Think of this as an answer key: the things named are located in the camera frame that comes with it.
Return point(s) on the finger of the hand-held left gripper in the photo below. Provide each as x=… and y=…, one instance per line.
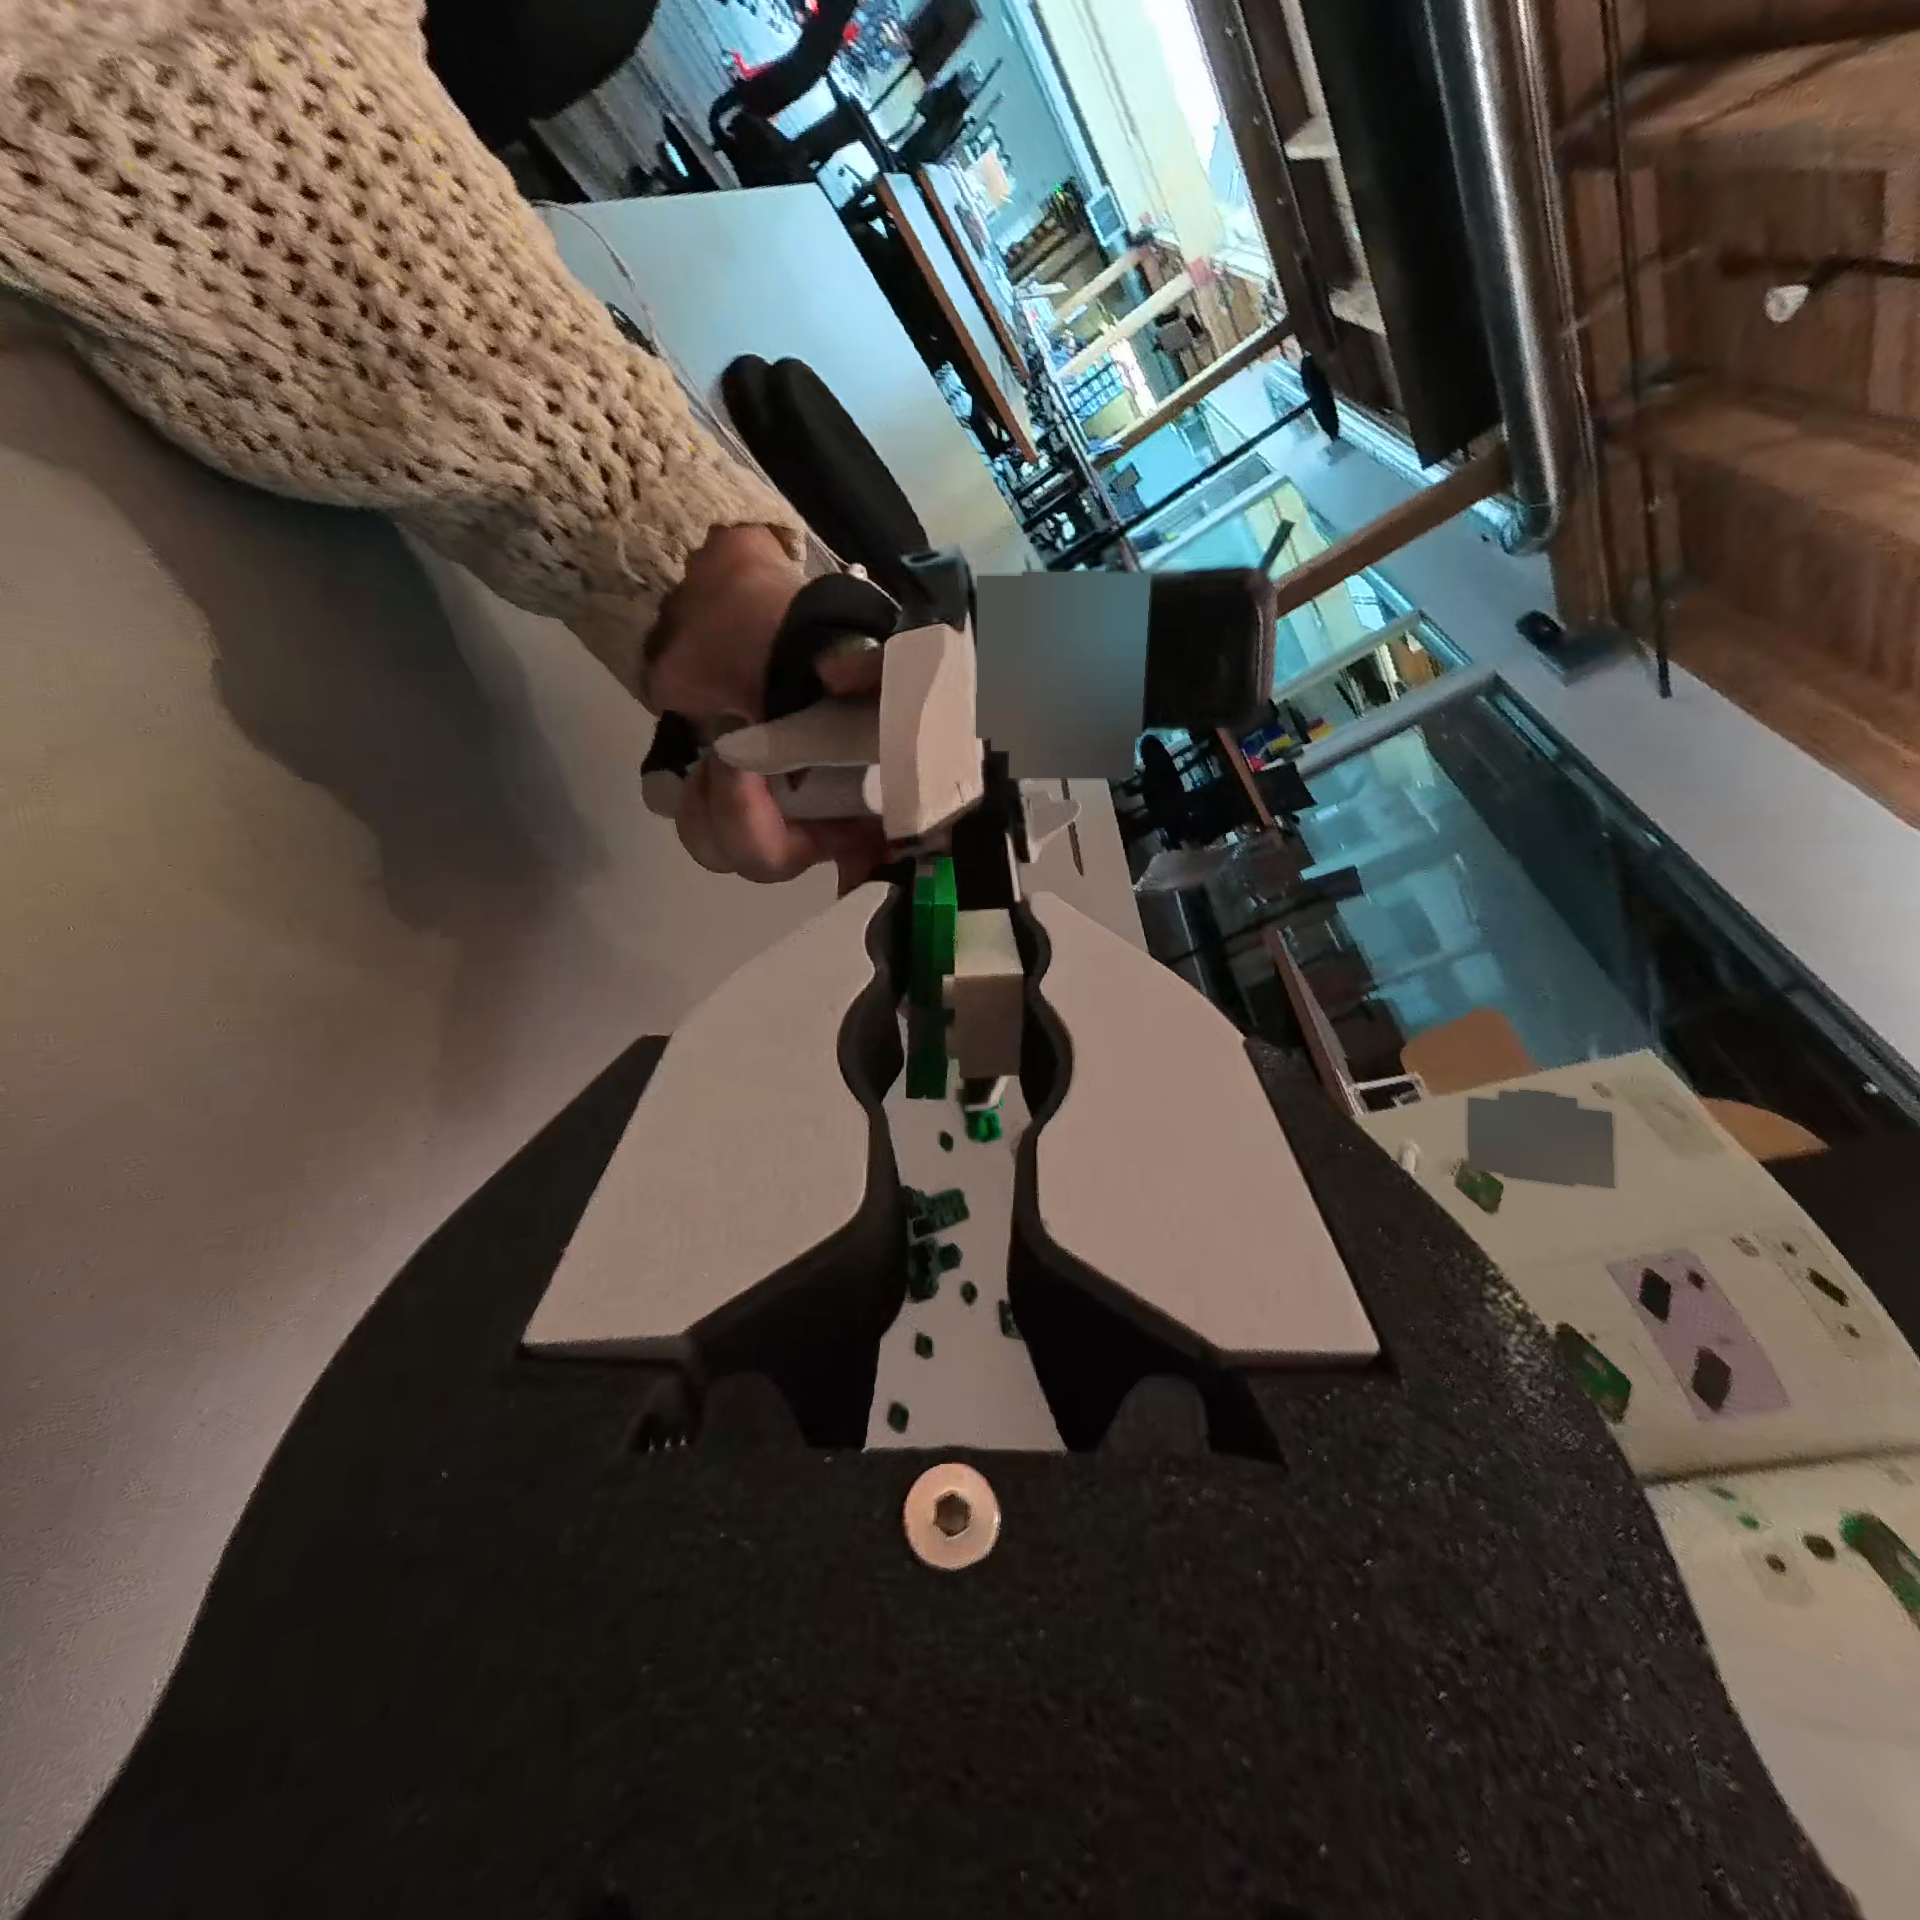
x=931, y=720
x=1051, y=820

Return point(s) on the silver ventilation duct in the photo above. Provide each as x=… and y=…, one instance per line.
x=1501, y=224

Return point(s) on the pile of dark green pieces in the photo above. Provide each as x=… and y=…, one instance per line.
x=938, y=1215

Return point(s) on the black office chair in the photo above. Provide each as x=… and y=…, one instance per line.
x=839, y=451

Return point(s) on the white lego brick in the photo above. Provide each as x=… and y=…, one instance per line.
x=989, y=1004

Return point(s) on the green lego panel with studs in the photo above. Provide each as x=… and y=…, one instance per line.
x=931, y=974

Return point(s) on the lego instruction booklet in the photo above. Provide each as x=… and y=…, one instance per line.
x=1725, y=1426

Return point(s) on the black wall speaker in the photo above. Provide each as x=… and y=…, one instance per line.
x=1546, y=627

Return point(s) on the group of black office chairs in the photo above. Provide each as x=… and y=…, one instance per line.
x=1172, y=781

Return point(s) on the person's left hand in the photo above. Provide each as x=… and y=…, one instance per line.
x=721, y=629

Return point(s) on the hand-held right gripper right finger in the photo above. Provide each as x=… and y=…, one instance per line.
x=1186, y=1202

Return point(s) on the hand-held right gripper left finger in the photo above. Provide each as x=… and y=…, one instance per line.
x=721, y=1202

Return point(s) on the dark board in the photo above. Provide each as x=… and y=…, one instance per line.
x=1875, y=1215

